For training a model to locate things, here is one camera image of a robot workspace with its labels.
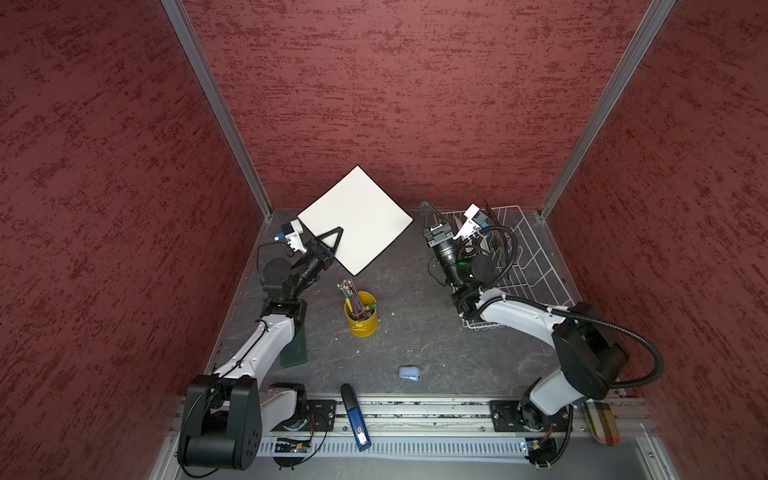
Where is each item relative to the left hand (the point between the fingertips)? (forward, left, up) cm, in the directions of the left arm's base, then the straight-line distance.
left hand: (345, 234), depth 73 cm
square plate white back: (+4, -6, +3) cm, 7 cm away
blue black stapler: (-38, -5, -26) cm, 46 cm away
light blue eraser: (-25, -17, -28) cm, 41 cm away
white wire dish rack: (+8, -62, -30) cm, 69 cm away
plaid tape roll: (-36, -64, -27) cm, 78 cm away
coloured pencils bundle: (-9, -1, -17) cm, 20 cm away
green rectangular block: (-20, +15, -29) cm, 38 cm away
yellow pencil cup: (-15, -5, -23) cm, 27 cm away
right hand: (+1, -17, +8) cm, 19 cm away
